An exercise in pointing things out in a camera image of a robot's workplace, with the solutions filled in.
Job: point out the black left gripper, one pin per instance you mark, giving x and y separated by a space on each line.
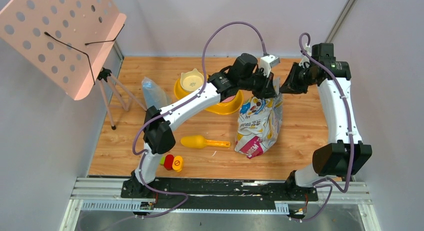
267 87

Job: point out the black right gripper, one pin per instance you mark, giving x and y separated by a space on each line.
290 86

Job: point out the pet food bag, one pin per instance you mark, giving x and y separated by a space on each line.
259 123

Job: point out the yellow plastic scoop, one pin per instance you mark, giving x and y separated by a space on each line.
199 142

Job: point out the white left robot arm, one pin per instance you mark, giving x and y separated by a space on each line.
156 136

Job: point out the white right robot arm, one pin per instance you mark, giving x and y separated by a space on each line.
345 153

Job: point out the pink cat-ear bowl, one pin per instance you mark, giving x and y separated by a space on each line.
229 99

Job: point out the cream cat-ear bowl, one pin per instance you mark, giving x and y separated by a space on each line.
191 80

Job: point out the translucent blue plastic container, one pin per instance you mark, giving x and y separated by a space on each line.
154 95

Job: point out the red yellow green toy block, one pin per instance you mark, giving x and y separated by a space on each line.
171 162

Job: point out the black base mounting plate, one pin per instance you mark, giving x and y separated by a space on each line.
217 194

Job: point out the pink perforated music stand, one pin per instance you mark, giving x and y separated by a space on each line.
68 41

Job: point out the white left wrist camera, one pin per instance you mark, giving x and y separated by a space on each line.
266 63

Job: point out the aluminium frame rail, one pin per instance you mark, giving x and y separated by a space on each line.
103 194

